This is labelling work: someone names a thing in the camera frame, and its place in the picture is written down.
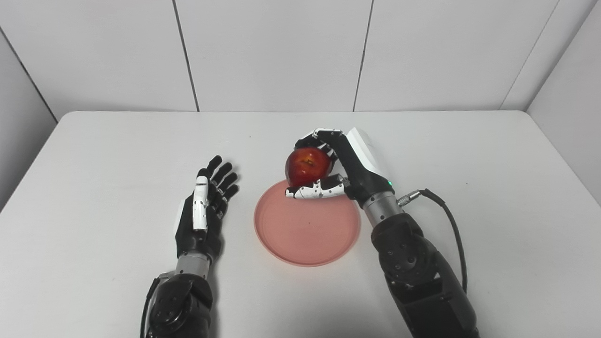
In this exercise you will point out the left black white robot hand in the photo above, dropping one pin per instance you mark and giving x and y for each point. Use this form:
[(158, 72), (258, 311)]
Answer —
[(206, 220)]

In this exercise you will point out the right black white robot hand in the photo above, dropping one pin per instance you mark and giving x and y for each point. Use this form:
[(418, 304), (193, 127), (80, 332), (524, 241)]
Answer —
[(364, 164)]

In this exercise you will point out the red apple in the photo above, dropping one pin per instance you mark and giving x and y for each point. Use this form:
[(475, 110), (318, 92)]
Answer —
[(307, 166)]

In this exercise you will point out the pink round plate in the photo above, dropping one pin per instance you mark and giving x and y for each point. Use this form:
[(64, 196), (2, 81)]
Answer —
[(305, 232)]

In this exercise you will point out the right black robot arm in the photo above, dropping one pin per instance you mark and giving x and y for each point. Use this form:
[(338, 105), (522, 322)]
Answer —
[(418, 272)]

